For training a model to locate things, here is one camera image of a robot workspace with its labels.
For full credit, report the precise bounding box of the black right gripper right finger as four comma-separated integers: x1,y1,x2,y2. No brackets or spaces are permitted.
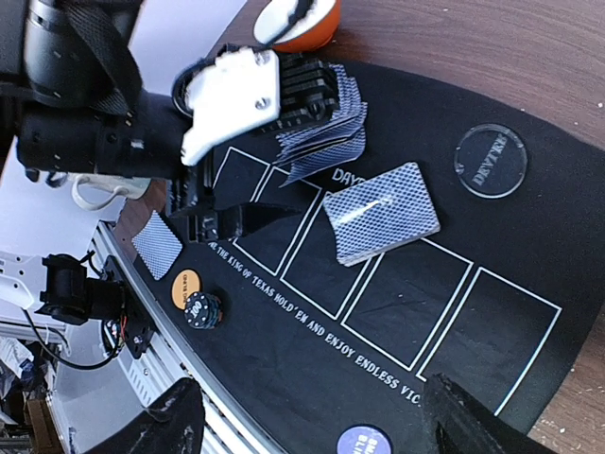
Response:
422,374,551,454

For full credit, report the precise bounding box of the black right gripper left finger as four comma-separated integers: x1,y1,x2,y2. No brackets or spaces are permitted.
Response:
94,377,204,454

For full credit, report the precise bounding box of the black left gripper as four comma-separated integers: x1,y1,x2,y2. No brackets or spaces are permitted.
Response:
0,0,341,247

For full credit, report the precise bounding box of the purple small blind button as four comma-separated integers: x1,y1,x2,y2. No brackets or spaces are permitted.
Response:
336,425,393,454

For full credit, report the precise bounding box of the black green chip stack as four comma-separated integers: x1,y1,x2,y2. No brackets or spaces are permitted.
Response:
183,291,223,330

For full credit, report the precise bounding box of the orange big blind button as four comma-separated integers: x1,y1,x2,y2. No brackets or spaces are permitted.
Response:
171,269,202,310

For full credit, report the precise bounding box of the single playing card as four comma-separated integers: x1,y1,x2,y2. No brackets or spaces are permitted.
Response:
322,162,441,267

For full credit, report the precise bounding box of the deck of playing cards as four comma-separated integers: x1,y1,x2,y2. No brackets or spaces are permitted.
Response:
273,64,368,186

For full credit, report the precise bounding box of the beige ceramic mug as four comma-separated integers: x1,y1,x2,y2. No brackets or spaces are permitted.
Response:
69,173,151,212

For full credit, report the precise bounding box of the black poker mat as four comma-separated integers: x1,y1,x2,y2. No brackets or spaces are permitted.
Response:
135,63,604,453

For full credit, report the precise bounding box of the orange bowl white inside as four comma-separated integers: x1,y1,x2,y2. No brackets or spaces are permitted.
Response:
253,0,341,53

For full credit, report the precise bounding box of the clear acrylic dealer button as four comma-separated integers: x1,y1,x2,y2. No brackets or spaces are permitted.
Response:
454,123,528,200

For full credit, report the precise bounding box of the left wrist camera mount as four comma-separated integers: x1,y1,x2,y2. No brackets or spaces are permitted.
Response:
181,47,280,166

